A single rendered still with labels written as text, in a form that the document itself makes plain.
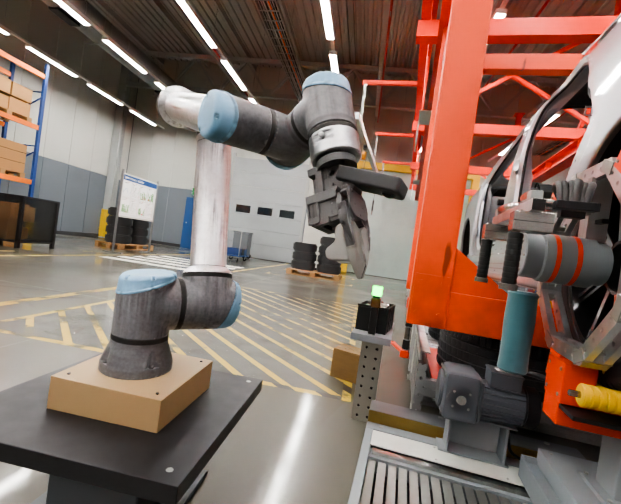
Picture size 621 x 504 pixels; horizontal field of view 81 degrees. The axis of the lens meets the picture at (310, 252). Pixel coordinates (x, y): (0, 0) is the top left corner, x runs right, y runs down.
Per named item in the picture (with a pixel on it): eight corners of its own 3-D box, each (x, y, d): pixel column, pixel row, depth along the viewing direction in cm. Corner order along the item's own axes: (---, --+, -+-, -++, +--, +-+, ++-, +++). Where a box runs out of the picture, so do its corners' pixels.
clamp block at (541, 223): (553, 234, 88) (556, 212, 88) (512, 229, 91) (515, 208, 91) (545, 235, 93) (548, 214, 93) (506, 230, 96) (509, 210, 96)
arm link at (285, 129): (252, 127, 79) (281, 91, 69) (297, 141, 86) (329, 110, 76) (253, 166, 76) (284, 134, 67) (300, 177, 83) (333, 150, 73)
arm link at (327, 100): (328, 106, 76) (360, 74, 68) (335, 159, 73) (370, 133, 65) (289, 91, 71) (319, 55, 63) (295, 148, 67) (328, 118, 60)
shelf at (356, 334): (390, 346, 152) (391, 339, 152) (349, 338, 156) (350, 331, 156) (393, 328, 194) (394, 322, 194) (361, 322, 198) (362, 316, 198)
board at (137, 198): (121, 254, 841) (132, 169, 838) (101, 251, 848) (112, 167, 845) (157, 254, 989) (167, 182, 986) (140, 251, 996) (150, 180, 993)
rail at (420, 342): (432, 403, 163) (439, 354, 163) (410, 398, 165) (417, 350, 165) (416, 318, 402) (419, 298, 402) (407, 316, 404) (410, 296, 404)
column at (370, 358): (371, 423, 173) (384, 335, 172) (350, 418, 175) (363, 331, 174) (373, 414, 182) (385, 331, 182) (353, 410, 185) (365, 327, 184)
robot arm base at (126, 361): (83, 374, 93) (87, 336, 93) (118, 350, 112) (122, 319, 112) (158, 384, 95) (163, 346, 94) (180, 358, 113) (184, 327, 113)
